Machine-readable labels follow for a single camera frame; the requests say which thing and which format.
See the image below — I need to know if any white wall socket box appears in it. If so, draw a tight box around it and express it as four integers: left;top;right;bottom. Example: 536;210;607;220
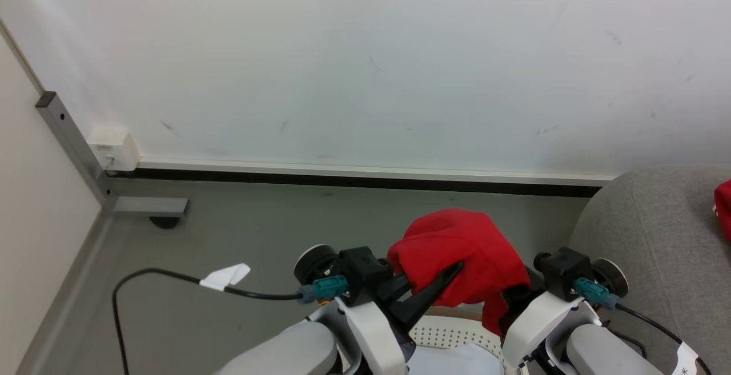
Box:
88;130;140;172

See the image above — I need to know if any white laundry basket brown rim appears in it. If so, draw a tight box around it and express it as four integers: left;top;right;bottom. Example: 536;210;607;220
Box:
337;305;509;375

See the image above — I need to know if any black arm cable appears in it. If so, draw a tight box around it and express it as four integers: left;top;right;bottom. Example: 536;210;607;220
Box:
604;304;714;375
112;268;304;375

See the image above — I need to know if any grey fabric sofa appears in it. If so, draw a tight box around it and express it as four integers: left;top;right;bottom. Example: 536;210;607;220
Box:
568;164;731;375

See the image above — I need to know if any plain red garment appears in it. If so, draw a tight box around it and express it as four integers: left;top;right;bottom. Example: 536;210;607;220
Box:
387;208;532;337

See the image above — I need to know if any red garment with white stripes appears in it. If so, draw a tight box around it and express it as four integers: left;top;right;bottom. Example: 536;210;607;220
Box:
713;179;731;243

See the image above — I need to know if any white cable tag with print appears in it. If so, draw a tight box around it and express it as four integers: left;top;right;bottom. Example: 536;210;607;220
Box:
674;341;701;375

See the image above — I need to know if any white and black baseboard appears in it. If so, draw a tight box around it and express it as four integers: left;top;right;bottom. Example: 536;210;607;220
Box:
106;158;617;199

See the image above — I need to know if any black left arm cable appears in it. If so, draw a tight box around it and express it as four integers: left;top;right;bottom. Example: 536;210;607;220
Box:
112;268;304;375

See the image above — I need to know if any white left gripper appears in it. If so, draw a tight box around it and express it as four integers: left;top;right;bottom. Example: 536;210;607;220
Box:
336;261;464;375

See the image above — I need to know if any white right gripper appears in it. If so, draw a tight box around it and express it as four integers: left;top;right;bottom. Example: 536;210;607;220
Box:
499;265;584;371

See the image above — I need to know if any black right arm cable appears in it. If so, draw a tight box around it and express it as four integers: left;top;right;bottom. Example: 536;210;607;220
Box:
604;304;714;375

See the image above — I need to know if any grey metal frame post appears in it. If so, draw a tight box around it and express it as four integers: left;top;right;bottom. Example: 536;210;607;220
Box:
35;91;190;219

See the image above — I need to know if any beige partition panel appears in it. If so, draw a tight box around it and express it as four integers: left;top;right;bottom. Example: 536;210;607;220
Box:
0;21;103;375

